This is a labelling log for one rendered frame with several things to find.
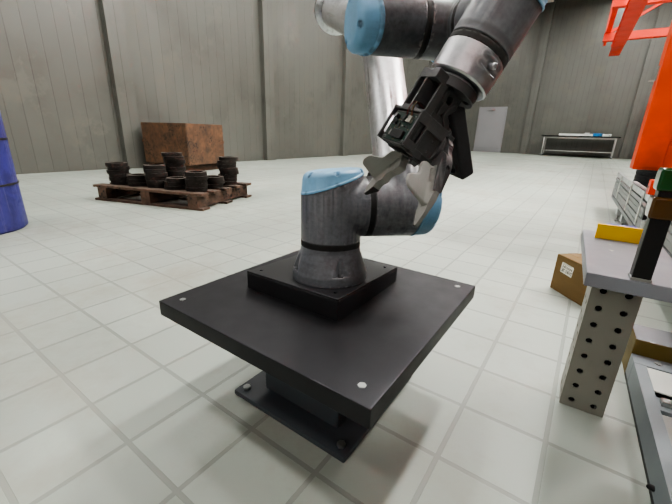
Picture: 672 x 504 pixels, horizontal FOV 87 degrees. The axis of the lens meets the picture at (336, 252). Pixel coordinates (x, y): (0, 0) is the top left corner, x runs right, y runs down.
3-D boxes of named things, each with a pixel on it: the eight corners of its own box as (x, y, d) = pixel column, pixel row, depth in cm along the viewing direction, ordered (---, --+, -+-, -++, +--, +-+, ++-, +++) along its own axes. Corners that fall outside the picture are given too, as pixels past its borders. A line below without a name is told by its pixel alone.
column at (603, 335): (602, 417, 94) (651, 271, 81) (558, 402, 99) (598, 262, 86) (600, 396, 102) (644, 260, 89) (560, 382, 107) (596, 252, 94)
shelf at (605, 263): (695, 308, 64) (701, 293, 63) (582, 285, 72) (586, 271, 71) (653, 249, 98) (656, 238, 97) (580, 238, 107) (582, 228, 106)
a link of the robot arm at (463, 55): (468, 75, 56) (518, 77, 49) (451, 103, 57) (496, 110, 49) (435, 37, 51) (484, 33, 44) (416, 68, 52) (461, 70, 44)
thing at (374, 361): (172, 399, 96) (158, 300, 86) (311, 315, 143) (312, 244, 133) (360, 543, 64) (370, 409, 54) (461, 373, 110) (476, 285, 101)
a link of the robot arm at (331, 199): (298, 231, 95) (298, 165, 90) (359, 231, 98) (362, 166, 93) (303, 246, 81) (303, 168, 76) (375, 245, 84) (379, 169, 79)
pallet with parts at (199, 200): (162, 187, 435) (157, 148, 420) (254, 196, 395) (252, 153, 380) (93, 199, 354) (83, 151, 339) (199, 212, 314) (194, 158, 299)
